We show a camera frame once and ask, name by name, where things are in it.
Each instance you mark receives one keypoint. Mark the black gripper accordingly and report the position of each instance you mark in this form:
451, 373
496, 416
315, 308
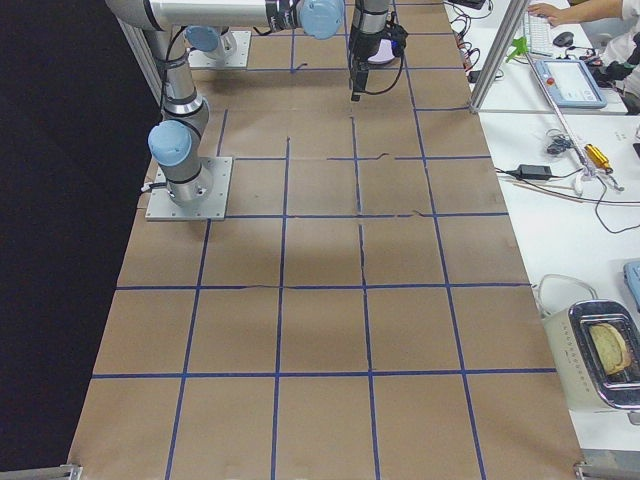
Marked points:
359, 49

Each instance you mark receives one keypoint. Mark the person's forearm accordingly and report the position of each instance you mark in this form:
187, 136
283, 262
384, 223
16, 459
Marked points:
589, 11

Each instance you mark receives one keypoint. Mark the lilac plate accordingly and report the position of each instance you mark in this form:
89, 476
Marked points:
384, 54

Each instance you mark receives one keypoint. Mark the person's hand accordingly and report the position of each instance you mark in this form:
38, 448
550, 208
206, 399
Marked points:
552, 14

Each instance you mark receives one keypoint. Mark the green clip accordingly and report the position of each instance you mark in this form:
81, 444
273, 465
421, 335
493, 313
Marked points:
519, 48

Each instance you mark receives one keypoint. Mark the wooden chopstick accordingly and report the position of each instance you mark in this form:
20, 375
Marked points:
544, 191

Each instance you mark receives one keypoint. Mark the black power adapter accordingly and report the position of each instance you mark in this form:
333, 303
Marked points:
534, 172

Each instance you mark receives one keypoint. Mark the white keyboard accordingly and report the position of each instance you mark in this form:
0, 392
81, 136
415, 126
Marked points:
537, 33

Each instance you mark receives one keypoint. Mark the teach pendant tablet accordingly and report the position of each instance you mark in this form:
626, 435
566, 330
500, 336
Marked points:
570, 83

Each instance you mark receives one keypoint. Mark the black computer mouse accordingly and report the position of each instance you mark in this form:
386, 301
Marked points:
564, 39

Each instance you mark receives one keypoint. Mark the long white rod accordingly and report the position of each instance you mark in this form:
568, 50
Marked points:
586, 171

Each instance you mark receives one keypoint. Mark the yellow screwdriver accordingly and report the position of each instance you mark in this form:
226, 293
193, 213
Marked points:
598, 158

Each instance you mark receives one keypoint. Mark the bread slice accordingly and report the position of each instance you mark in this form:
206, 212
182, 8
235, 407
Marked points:
611, 348

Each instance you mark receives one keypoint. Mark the cream toaster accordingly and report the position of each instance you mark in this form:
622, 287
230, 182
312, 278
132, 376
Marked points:
586, 386

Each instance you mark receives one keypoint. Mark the aluminium frame post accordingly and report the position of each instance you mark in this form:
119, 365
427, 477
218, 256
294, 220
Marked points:
503, 39

